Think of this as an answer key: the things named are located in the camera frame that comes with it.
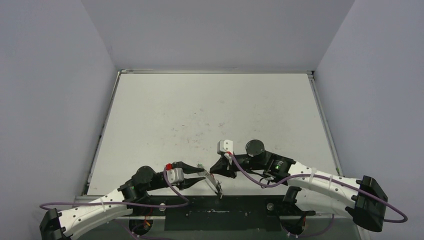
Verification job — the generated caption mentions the metal key holder ring plate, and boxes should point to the metal key holder ring plate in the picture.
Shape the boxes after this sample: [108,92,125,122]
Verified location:
[197,163,224,199]

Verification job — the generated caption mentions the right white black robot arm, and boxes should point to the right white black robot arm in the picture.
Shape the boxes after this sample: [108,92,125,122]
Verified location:
[209,139,388,232]

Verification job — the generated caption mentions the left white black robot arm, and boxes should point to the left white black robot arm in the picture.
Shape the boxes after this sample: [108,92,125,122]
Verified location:
[39,161,205,240]

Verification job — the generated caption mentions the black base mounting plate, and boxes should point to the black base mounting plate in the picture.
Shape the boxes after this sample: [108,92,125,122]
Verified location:
[116,194,316,233]

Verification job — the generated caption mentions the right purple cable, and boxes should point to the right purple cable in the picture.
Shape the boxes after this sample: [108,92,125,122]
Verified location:
[228,152,409,239]

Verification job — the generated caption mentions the purple cable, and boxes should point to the purple cable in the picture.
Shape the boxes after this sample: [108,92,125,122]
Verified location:
[39,163,190,240]
[228,152,409,239]

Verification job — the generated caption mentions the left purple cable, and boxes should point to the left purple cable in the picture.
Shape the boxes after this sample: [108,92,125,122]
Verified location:
[39,163,190,240]

